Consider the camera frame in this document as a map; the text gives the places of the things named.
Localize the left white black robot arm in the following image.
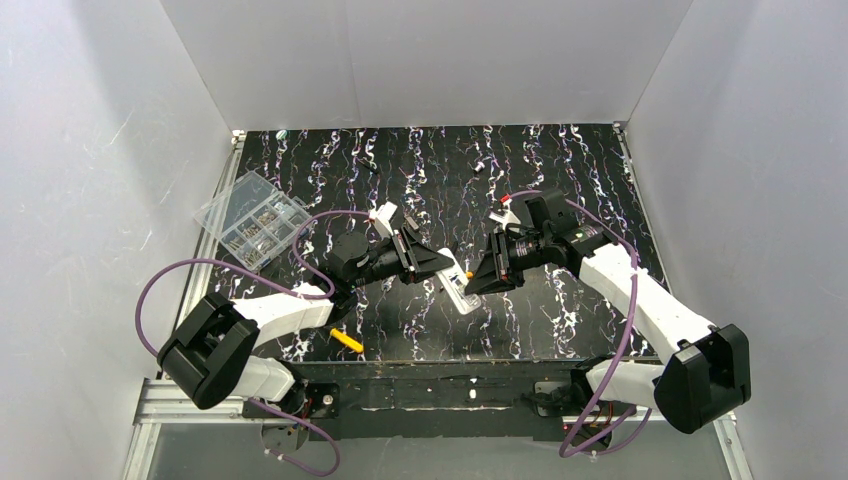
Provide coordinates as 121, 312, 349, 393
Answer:
156, 226, 456, 413

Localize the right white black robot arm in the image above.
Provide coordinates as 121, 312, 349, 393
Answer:
465, 189, 752, 434

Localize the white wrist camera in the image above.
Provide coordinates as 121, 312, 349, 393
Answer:
368, 202, 403, 239
488, 194, 521, 231

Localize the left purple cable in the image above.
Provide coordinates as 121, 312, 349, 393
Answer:
135, 210, 382, 478

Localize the clear plastic screw organizer box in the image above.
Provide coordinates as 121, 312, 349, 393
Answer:
194, 171, 310, 273

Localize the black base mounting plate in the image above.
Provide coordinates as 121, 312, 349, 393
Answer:
241, 360, 639, 444

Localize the aluminium frame rail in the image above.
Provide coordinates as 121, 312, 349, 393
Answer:
145, 124, 752, 473

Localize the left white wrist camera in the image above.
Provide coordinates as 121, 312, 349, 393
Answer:
368, 202, 403, 239

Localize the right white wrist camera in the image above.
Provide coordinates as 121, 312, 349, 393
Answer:
488, 194, 521, 231

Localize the white remote control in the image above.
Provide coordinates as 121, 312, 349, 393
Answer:
436, 247, 482, 315

